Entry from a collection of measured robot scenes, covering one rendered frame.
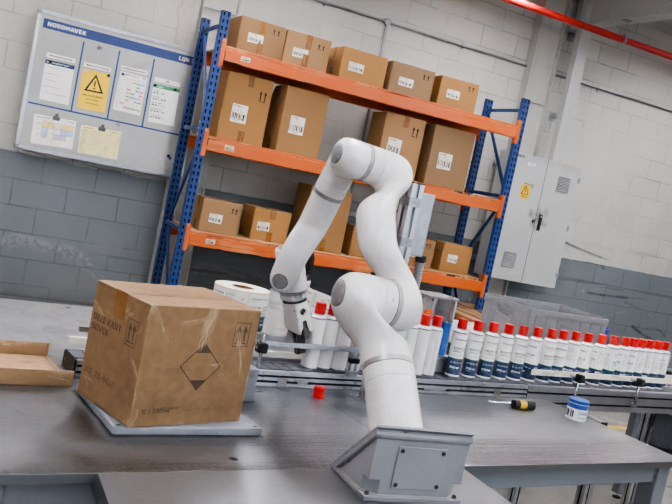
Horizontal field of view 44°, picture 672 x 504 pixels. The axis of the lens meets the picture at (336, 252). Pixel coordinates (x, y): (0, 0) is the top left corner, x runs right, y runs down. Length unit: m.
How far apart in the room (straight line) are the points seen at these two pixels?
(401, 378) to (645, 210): 7.76
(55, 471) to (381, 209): 0.97
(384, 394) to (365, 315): 0.19
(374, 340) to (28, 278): 5.15
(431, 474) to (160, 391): 0.60
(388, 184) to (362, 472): 0.76
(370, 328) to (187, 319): 0.41
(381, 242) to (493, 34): 6.23
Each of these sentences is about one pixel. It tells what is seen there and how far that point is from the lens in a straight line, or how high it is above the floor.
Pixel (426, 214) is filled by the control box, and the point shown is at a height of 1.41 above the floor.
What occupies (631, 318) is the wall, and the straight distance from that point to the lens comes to 9.61.
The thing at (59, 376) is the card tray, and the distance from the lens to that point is 2.12.
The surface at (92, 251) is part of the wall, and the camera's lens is 6.83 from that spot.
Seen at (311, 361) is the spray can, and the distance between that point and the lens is 2.52.
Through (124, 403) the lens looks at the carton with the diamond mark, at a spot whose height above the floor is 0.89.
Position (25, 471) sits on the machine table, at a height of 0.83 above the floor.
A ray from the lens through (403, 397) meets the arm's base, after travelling 1.83.
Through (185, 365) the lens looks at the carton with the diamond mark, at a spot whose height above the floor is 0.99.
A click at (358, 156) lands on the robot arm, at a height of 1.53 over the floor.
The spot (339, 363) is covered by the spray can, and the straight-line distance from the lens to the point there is 2.57.
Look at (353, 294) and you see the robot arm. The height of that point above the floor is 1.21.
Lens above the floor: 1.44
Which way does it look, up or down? 4 degrees down
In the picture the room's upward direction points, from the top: 12 degrees clockwise
